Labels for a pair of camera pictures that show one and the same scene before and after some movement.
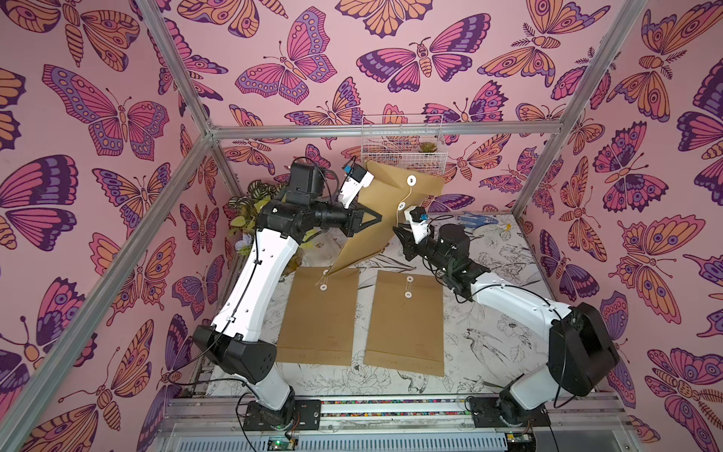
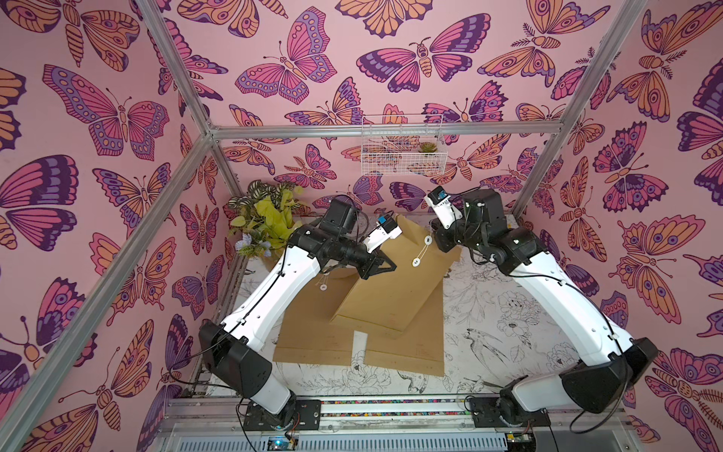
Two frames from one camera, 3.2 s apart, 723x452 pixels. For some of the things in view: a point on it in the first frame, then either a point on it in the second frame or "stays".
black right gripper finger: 404,236 -> 444,239
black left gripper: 353,223 -> 372,267
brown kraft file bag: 406,327 stays
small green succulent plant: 427,147 stays
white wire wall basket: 425,154 stays
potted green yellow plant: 243,212 stays
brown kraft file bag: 389,191 -> 391,298
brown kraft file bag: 320,317 stays
